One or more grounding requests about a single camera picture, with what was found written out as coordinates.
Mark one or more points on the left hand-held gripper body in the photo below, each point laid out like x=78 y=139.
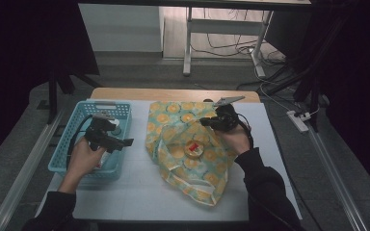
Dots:
x=98 y=131

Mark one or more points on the white table mat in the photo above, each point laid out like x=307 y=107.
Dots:
x=135 y=192

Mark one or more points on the white power strip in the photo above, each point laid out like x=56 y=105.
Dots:
x=297 y=121

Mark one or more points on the blue plastic basket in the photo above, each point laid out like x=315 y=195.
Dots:
x=62 y=150

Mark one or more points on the black curtain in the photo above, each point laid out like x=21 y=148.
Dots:
x=366 y=96
x=19 y=48

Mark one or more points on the black metal stand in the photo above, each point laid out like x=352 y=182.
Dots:
x=53 y=96
x=314 y=70

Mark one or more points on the aluminium rail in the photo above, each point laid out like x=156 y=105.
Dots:
x=22 y=173
x=334 y=179

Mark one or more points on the person's right hand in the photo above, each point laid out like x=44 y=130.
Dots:
x=236 y=139

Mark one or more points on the round snack packet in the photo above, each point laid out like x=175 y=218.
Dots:
x=194 y=149

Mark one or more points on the person's left hand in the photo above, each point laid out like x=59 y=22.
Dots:
x=85 y=160

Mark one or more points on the white desk frame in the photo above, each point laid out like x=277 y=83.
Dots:
x=224 y=27

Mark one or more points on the orange floral tote bag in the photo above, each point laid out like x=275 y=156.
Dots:
x=179 y=166

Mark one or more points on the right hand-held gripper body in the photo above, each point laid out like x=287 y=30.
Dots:
x=227 y=117

